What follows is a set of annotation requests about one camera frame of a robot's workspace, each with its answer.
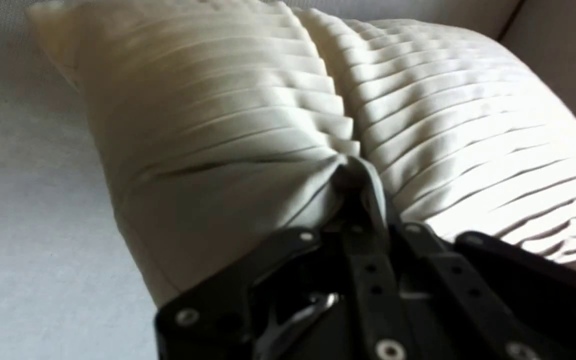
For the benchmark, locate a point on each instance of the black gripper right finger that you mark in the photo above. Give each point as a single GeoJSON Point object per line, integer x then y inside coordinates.
{"type": "Point", "coordinates": [501, 286]}

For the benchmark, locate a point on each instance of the grey sofa seat cushion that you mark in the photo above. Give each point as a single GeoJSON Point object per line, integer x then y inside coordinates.
{"type": "Point", "coordinates": [34, 232]}

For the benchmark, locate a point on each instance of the small cream pleated pillow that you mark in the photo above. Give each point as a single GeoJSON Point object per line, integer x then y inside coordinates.
{"type": "Point", "coordinates": [235, 132]}

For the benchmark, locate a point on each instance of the grey fabric sofa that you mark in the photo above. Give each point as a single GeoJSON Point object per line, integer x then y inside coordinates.
{"type": "Point", "coordinates": [34, 232]}

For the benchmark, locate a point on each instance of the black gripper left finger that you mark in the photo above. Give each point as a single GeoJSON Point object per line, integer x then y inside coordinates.
{"type": "Point", "coordinates": [235, 301]}

